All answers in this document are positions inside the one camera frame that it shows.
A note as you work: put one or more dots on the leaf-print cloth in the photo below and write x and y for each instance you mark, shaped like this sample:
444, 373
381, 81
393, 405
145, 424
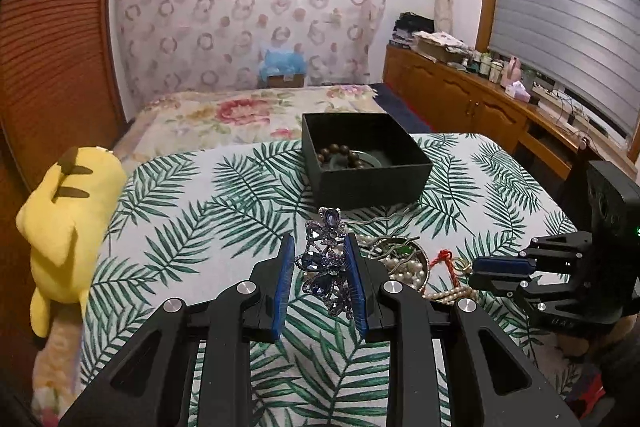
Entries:
200, 217

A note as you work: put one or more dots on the floral cloth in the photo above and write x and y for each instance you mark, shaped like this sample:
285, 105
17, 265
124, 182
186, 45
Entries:
440, 41

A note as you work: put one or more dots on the group of cosmetic bottles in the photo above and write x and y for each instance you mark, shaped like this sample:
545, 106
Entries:
485, 66

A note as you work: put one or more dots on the grey-green jade bangle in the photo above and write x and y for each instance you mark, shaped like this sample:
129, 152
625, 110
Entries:
385, 158

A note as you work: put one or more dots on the blue plastic bag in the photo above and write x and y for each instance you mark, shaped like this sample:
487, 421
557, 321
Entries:
280, 62

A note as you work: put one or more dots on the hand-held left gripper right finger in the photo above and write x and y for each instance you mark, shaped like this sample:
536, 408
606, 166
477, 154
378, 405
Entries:
357, 287

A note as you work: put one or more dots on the wooden slatted wardrobe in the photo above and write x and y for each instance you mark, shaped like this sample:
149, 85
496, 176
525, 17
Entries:
55, 57

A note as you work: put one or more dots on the stack of dark clothes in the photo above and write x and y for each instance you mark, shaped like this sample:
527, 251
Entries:
412, 24

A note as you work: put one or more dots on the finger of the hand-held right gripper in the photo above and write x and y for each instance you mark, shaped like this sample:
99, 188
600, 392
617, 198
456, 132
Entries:
502, 285
500, 266

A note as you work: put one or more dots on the silver hairpin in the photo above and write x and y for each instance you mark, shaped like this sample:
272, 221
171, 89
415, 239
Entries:
385, 218

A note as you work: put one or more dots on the pink tissue box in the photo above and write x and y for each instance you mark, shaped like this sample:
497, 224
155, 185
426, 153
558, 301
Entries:
516, 92

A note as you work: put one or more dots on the green bottle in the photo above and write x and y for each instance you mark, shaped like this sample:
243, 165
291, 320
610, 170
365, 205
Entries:
529, 78

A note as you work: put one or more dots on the wooden cabinet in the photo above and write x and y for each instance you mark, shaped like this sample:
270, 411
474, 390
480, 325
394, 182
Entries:
450, 92

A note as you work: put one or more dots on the floral blanket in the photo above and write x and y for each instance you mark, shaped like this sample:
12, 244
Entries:
225, 112

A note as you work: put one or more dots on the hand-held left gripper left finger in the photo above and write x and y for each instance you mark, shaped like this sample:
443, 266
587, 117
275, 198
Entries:
285, 287

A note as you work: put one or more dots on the white power strip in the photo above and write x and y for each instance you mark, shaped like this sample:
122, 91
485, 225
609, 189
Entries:
555, 99

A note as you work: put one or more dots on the navy blanket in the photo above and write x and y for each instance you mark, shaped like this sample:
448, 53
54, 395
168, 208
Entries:
400, 112

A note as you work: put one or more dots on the cardboard box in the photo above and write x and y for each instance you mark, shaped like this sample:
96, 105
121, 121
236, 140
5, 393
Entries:
285, 81

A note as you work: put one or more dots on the blue rhinestone butterfly hair clip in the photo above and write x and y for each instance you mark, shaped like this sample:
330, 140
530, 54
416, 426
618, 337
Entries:
320, 264

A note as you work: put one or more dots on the green stone hairpin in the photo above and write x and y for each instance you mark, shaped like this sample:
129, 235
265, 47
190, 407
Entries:
405, 250

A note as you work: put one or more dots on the peach fleece blanket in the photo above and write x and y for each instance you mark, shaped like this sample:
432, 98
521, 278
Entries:
55, 357

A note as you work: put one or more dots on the yellow plush toy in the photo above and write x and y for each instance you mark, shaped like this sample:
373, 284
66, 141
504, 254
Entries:
65, 227

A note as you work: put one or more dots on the black jewelry box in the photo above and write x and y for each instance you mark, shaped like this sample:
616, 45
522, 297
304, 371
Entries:
370, 187

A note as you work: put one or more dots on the red printed blanket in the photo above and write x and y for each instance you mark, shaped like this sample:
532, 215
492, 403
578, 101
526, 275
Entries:
582, 382

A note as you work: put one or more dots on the pink figurine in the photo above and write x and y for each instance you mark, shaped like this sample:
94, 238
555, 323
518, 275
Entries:
512, 69

